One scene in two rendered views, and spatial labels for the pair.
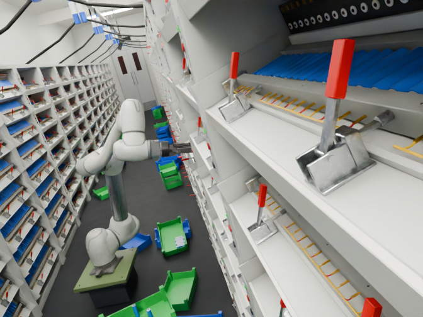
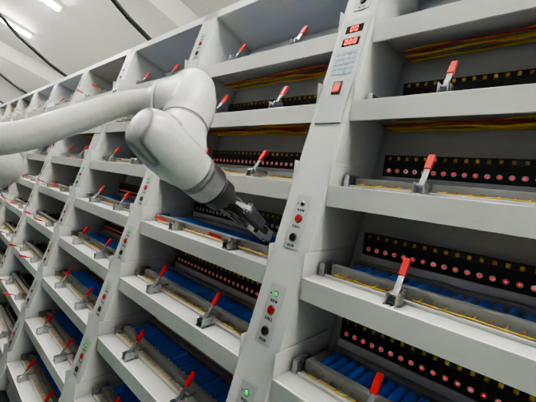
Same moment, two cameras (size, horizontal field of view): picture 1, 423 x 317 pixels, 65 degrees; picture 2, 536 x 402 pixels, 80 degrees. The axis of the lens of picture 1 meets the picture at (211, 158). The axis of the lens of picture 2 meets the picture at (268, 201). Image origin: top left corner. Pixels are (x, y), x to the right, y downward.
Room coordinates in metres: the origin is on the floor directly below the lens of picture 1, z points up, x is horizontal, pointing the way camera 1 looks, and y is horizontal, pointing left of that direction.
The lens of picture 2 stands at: (0.89, 0.59, 0.96)
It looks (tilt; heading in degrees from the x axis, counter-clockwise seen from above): 9 degrees up; 319
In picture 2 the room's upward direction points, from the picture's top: 18 degrees clockwise
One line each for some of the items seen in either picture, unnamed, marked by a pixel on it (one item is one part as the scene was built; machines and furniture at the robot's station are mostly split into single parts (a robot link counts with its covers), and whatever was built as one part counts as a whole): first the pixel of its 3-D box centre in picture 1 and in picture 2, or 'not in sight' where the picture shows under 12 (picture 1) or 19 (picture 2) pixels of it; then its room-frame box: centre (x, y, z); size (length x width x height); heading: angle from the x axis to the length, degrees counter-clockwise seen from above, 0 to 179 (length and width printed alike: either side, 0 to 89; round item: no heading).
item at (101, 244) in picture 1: (100, 244); not in sight; (2.01, 0.87, 0.39); 0.18 x 0.16 x 0.22; 135
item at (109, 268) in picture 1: (104, 264); not in sight; (1.99, 0.88, 0.26); 0.22 x 0.18 x 0.06; 166
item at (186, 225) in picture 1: (172, 233); not in sight; (2.56, 0.48, 0.04); 0.30 x 0.20 x 0.08; 96
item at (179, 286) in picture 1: (177, 289); not in sight; (1.82, 0.42, 0.04); 0.30 x 0.20 x 0.08; 168
